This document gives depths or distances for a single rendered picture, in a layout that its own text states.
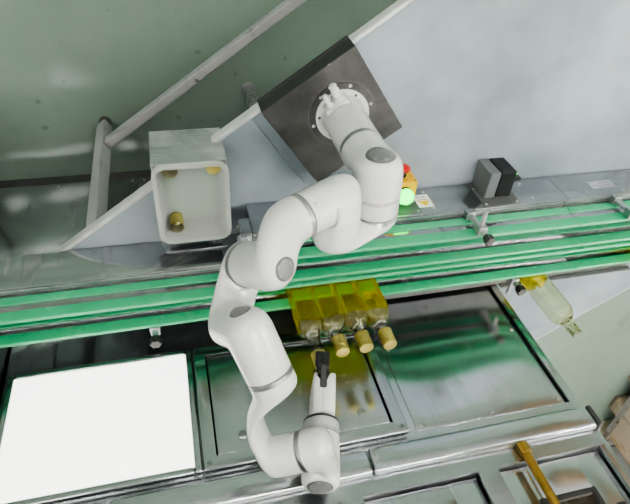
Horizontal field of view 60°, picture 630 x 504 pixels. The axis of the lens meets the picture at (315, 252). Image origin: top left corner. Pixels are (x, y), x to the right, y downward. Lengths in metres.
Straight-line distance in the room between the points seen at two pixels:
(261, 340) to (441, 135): 0.83
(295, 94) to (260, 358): 0.61
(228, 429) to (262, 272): 0.53
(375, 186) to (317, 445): 0.48
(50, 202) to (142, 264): 0.74
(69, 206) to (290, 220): 1.26
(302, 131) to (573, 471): 1.00
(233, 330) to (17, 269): 0.74
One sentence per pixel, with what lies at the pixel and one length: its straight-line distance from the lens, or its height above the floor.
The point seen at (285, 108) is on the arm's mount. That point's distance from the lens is 1.27.
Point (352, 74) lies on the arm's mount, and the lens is 1.28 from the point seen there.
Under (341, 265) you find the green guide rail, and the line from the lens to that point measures 1.42.
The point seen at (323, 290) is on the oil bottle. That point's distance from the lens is 1.40.
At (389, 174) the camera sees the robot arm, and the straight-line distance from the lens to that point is 1.05.
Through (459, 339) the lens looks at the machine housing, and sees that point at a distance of 1.62.
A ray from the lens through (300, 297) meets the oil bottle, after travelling 1.37.
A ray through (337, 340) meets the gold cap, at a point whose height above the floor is 1.14.
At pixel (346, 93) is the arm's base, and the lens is 1.28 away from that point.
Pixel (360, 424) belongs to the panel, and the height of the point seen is 1.28.
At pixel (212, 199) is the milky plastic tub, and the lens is 1.42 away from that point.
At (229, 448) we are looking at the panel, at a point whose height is 1.28.
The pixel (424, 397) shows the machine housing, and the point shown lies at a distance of 1.46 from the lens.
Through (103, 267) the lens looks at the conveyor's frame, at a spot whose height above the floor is 0.84.
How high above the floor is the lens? 1.93
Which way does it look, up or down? 47 degrees down
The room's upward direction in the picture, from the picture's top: 159 degrees clockwise
